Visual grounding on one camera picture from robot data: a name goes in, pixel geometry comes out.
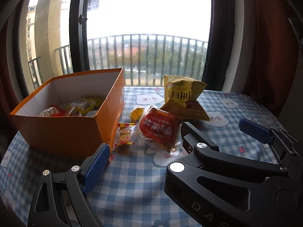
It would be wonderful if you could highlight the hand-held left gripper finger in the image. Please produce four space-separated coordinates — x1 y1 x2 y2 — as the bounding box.
27 142 111 227

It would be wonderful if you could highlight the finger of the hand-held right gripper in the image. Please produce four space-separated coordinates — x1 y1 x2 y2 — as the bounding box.
239 118 301 163
164 122 288 227

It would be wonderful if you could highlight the clear packet with red tray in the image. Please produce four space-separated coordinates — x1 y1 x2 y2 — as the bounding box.
133 104 183 156

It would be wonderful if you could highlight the yellow chip bag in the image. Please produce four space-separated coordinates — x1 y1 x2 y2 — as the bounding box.
160 74 211 122

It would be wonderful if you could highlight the orange yellow candy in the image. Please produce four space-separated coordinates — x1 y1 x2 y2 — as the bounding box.
115 130 135 147

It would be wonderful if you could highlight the orange cardboard box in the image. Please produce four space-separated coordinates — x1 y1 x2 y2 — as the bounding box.
10 68 125 160

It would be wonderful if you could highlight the orange jelly packet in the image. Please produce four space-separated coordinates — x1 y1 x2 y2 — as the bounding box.
129 105 145 121

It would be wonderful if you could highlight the yellow green grey snack packet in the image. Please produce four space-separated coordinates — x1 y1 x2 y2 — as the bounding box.
67 99 96 115

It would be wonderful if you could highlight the small yellow snack packet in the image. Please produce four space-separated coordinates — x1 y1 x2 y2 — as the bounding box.
83 96 105 110

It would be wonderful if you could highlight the long red white snack packet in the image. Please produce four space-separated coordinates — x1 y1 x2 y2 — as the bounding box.
38 106 67 117

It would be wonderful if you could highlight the blue checked bear blanket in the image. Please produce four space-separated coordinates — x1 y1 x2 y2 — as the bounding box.
0 86 284 227

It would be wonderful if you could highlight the dark red curtain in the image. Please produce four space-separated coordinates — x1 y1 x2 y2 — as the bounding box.
0 16 19 114
213 0 301 114

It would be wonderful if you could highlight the balcony railing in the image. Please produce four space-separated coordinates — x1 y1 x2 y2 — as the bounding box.
28 33 209 88

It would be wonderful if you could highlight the apartment building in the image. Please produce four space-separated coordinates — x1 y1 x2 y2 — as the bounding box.
26 5 38 88

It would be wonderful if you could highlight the black window frame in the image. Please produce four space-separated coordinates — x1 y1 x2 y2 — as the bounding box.
13 0 235 93

